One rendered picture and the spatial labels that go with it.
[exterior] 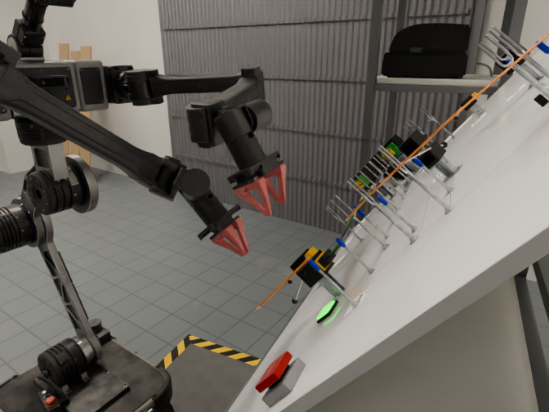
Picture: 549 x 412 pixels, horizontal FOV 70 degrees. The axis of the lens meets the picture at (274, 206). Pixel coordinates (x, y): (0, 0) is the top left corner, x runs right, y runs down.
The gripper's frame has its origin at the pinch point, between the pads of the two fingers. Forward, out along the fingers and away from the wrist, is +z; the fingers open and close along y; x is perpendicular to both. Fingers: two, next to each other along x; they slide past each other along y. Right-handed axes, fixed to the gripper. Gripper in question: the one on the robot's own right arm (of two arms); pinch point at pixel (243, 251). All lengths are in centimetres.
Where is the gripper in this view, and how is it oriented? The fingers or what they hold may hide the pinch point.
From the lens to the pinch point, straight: 88.6
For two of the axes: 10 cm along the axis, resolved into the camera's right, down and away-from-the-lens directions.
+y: 5.1, -4.3, 7.4
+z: 6.3, 7.8, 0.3
